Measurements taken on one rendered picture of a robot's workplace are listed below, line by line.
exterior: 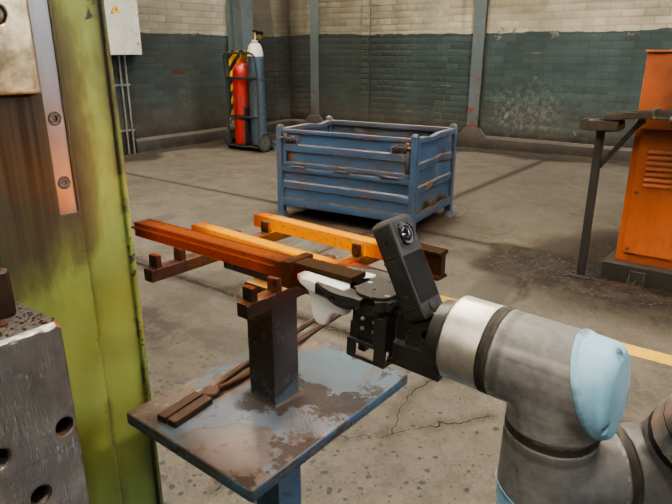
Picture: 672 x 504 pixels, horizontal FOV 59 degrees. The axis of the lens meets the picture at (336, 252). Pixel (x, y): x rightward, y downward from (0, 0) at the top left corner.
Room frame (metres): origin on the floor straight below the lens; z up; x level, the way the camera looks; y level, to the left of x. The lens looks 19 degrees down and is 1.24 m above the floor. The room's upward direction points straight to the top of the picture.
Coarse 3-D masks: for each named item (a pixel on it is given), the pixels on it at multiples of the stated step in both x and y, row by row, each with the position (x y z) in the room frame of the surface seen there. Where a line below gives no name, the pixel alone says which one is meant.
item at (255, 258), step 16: (144, 224) 0.89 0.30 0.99; (160, 224) 0.89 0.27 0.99; (160, 240) 0.86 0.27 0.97; (176, 240) 0.83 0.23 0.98; (192, 240) 0.82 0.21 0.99; (208, 240) 0.80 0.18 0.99; (224, 240) 0.80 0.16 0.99; (208, 256) 0.79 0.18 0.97; (224, 256) 0.77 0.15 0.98; (240, 256) 0.75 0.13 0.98; (256, 256) 0.73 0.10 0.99; (272, 256) 0.73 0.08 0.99; (288, 256) 0.73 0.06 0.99; (304, 256) 0.71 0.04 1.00; (272, 272) 0.72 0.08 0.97; (288, 272) 0.69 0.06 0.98; (320, 272) 0.67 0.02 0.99; (336, 272) 0.66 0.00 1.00; (352, 272) 0.66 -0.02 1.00; (352, 288) 0.65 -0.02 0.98
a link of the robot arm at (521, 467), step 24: (504, 432) 0.50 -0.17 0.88; (504, 456) 0.50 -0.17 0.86; (528, 456) 0.47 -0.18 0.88; (552, 456) 0.46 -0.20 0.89; (576, 456) 0.46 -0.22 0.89; (600, 456) 0.48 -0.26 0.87; (624, 456) 0.48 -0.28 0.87; (504, 480) 0.49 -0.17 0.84; (528, 480) 0.47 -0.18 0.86; (552, 480) 0.46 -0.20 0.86; (576, 480) 0.46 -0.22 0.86; (600, 480) 0.47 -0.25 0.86; (624, 480) 0.47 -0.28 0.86
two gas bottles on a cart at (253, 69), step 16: (256, 32) 7.97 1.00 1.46; (256, 48) 7.81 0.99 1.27; (224, 64) 8.00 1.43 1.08; (240, 64) 7.97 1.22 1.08; (256, 64) 7.79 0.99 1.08; (240, 80) 7.92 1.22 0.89; (256, 80) 7.69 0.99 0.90; (240, 96) 7.92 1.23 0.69; (256, 96) 7.79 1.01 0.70; (240, 112) 7.93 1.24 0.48; (256, 112) 7.79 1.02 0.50; (240, 128) 7.93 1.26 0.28; (256, 128) 7.79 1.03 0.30; (240, 144) 8.02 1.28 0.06; (256, 144) 7.80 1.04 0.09; (272, 144) 7.87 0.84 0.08
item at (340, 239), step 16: (256, 224) 1.08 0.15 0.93; (272, 224) 1.06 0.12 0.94; (288, 224) 1.03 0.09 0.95; (304, 224) 1.02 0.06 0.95; (320, 240) 0.98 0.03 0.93; (336, 240) 0.96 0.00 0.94; (352, 240) 0.93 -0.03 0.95; (368, 240) 0.93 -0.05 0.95; (432, 256) 0.84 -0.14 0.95; (432, 272) 0.84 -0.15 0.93
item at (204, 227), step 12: (192, 228) 1.02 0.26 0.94; (204, 228) 1.00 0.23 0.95; (216, 228) 1.00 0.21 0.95; (240, 240) 0.93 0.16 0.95; (252, 240) 0.93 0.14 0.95; (264, 240) 0.93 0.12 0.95; (288, 252) 0.87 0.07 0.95; (300, 252) 0.87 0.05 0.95; (348, 264) 0.80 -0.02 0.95; (360, 264) 0.80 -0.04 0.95
